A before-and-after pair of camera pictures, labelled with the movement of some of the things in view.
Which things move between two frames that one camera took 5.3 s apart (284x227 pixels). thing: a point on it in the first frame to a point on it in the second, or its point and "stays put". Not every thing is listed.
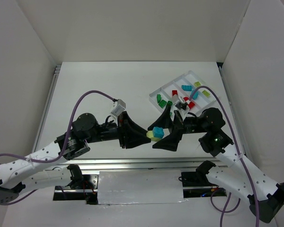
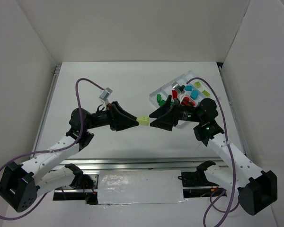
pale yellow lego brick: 150,134 to 143,120
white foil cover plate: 140,187 stays put
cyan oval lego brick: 195,94 stays put
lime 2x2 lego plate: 205,92 stays put
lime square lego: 197,83 stays put
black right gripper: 178,123 to 174,114
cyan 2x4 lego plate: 187,88 stays put
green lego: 162,103 stays put
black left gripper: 121,130 to 113,117
